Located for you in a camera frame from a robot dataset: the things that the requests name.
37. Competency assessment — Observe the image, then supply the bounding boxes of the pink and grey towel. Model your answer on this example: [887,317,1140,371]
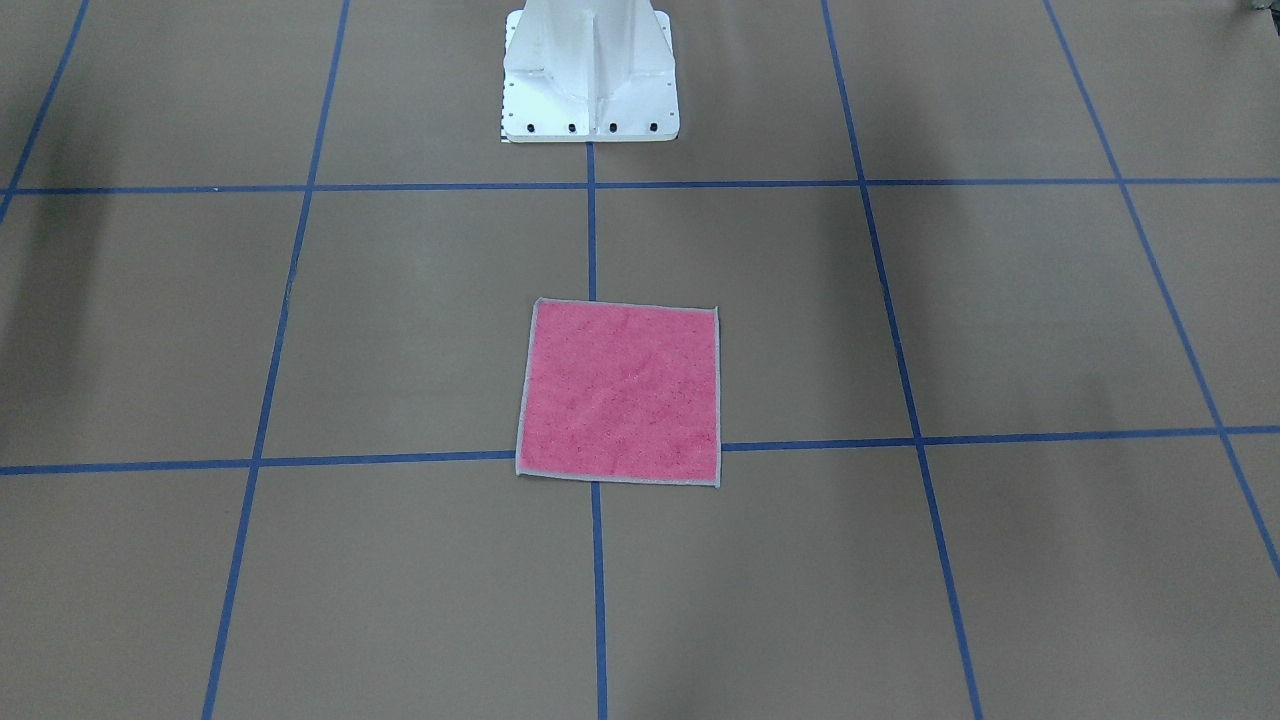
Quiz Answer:
[515,297,722,488]

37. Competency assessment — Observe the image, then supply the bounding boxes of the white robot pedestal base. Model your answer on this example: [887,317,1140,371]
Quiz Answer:
[500,1,681,143]

